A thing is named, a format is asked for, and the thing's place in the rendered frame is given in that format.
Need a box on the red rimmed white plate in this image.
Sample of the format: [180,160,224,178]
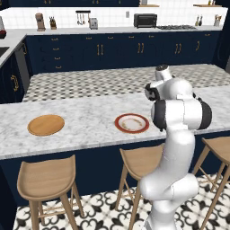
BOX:
[114,112,150,135]

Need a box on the navy island counter base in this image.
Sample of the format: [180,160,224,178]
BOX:
[0,129,230,208]

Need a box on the wooden bar stool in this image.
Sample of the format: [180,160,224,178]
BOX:
[114,143,166,230]
[191,136,230,230]
[16,154,86,230]

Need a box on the navy base cupboard run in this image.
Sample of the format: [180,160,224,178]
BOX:
[24,31,223,75]

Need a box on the round wooden plate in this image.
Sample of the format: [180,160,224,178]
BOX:
[27,114,66,137]

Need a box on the silver toaster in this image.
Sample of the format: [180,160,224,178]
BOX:
[88,17,99,31]

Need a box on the black toaster oven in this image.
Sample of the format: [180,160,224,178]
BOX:
[133,13,158,29]

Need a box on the grey dishwasher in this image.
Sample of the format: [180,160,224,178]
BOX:
[13,44,31,94]

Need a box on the black gas hob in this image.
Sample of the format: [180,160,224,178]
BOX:
[156,24,198,31]

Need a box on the wooden knife block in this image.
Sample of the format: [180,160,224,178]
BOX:
[49,16,58,31]

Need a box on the dark sink basin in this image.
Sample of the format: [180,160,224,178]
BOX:
[0,46,11,58]

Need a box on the tall navy cabinet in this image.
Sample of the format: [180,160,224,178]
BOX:
[212,0,230,75]

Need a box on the pot with kitchen tools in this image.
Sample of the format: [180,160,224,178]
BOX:
[213,14,223,28]

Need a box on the blender with red base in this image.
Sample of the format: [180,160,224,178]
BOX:
[0,15,8,40]

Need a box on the rail with hanging tools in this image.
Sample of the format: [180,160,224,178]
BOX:
[75,9,92,26]

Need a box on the navy cupboard with gold handle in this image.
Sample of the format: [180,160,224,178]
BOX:
[0,53,25,104]

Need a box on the navy wall cupboard run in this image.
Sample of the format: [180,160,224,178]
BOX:
[0,0,140,8]

